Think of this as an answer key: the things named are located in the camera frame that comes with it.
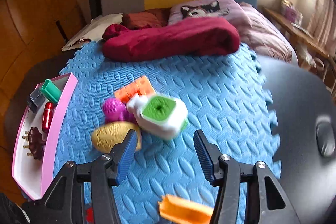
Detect white green square container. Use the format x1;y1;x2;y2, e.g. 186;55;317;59
126;94;189;140

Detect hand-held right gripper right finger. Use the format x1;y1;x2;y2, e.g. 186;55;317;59
193;130;301;224

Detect orange cube blocks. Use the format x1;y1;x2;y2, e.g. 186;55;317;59
114;76;155;104

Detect blue foam mat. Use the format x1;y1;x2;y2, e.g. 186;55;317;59
22;40;281;224

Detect teal green plastic clip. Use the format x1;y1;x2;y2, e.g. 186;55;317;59
39;79;63;104

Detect red metallic cylinder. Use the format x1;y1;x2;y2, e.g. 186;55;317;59
41;102;55;134

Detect dark red blanket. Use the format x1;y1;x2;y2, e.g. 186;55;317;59
102;17;240;62

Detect pink duvet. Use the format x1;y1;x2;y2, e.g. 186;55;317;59
238;2;298;65

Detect red toy block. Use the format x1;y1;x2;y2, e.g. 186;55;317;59
84;207;94;223

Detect orange ridged toy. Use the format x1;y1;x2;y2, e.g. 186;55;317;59
158;194;214;224

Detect pink curtain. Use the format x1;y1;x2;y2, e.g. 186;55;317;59
306;0;336;56

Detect wooden wardrobe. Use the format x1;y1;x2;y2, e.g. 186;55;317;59
0;0;88;151

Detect wooden side table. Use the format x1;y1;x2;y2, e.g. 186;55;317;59
262;5;336;93

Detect dark grey black container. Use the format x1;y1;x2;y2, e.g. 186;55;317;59
27;90;46;112

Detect dark red pillow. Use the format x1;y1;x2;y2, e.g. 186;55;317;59
122;7;172;30

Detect yellow potato toy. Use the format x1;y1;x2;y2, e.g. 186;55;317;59
91;121;142;153

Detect beige bag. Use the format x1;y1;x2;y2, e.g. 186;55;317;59
62;13;124;52

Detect purple box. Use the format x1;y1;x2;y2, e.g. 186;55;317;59
280;0;302;22

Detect purple perforated toy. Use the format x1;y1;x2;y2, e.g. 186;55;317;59
102;98;135;123

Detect pink rimmed white tray box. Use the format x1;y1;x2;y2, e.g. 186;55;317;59
12;72;79;201

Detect cat print pillow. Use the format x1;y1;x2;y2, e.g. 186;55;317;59
168;0;252;28

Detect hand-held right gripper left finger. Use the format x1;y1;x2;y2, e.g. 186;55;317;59
34;130;139;224

